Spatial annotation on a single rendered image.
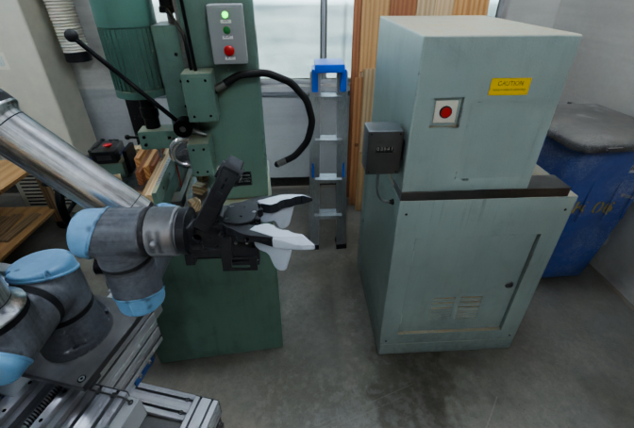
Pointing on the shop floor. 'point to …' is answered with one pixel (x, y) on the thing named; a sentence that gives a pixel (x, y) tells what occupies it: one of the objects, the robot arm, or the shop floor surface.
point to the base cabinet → (218, 309)
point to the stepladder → (328, 143)
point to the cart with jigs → (20, 220)
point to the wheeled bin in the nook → (589, 178)
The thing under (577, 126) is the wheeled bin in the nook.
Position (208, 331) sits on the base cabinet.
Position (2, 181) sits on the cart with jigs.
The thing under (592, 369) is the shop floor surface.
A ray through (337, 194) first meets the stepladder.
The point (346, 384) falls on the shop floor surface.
